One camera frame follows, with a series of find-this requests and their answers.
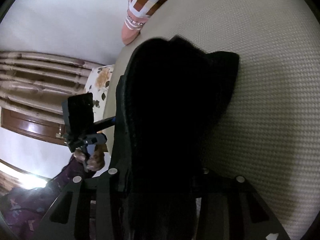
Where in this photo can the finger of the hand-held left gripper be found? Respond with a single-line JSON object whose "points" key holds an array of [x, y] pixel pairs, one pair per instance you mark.
{"points": [[105, 123]]}

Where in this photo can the wooden baluster railing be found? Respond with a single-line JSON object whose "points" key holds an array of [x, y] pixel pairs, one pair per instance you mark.
{"points": [[37, 80]]}

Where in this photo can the black pants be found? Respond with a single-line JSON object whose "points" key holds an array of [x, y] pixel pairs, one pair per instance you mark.
{"points": [[175, 105]]}

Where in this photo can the brown wooden door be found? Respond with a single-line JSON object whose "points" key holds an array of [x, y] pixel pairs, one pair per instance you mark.
{"points": [[30, 125]]}

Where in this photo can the white floral pillow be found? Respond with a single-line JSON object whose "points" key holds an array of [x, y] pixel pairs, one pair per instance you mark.
{"points": [[100, 80]]}

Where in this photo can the person's left forearm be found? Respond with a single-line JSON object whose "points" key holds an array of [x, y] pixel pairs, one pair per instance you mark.
{"points": [[45, 200]]}

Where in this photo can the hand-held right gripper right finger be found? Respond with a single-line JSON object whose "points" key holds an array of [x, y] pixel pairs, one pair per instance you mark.
{"points": [[211, 183]]}

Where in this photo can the pink striped blanket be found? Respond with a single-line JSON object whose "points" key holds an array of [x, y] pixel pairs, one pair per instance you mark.
{"points": [[145, 0]]}

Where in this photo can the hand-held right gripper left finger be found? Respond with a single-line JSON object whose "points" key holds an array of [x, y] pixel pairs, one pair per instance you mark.
{"points": [[110, 181]]}

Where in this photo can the beige bed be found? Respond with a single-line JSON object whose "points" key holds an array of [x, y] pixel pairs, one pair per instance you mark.
{"points": [[275, 105]]}

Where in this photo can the person's left hand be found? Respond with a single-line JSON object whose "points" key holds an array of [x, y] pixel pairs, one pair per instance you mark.
{"points": [[96, 160]]}

